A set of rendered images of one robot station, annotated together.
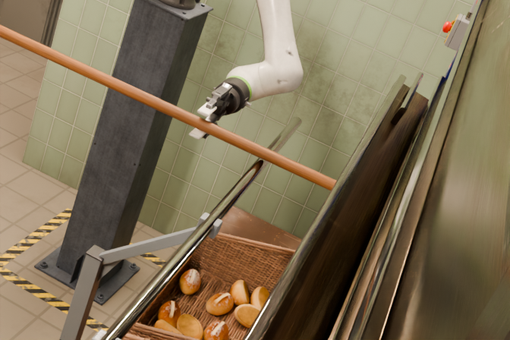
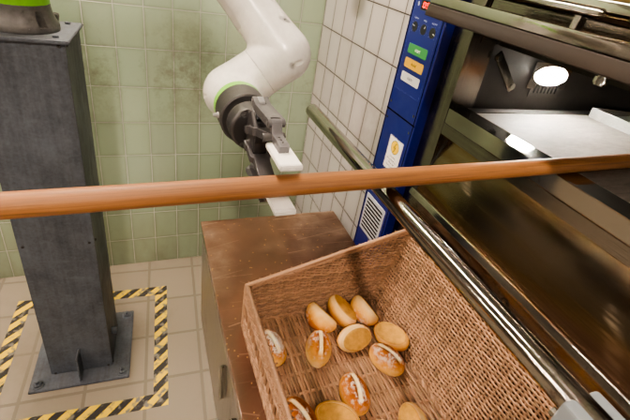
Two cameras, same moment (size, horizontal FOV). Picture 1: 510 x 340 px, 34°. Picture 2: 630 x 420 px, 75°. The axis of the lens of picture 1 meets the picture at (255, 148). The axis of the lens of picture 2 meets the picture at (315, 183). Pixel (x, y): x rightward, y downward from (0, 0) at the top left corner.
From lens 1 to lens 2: 1.67 m
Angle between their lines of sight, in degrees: 31
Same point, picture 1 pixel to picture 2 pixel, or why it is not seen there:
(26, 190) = not seen: outside the picture
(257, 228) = (250, 229)
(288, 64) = (293, 35)
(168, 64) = (70, 114)
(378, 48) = not seen: hidden behind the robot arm
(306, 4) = not seen: outside the picture
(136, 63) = (22, 131)
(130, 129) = not seen: hidden behind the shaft
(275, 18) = not seen: outside the picture
